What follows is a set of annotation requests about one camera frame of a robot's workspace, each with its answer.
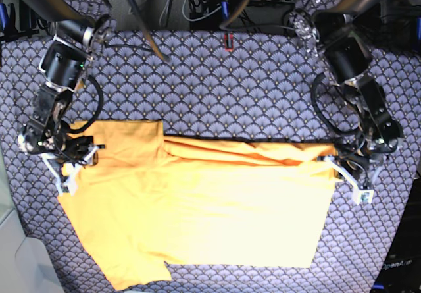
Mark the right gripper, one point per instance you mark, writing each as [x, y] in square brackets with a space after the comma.
[60, 151]

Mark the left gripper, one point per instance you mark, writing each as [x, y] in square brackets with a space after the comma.
[360, 159]

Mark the yellow T-shirt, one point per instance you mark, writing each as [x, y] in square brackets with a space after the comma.
[153, 200]

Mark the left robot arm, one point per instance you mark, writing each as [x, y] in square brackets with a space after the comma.
[332, 37]

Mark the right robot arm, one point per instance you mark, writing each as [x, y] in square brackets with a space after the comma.
[63, 66]

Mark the black OpenArm box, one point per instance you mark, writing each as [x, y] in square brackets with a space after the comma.
[401, 269]

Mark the white plastic bin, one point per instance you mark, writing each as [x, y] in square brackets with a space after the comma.
[25, 263]

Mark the blue fan-patterned tablecloth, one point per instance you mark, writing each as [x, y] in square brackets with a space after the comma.
[258, 91]

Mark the red clip marker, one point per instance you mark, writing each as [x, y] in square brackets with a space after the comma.
[228, 41]

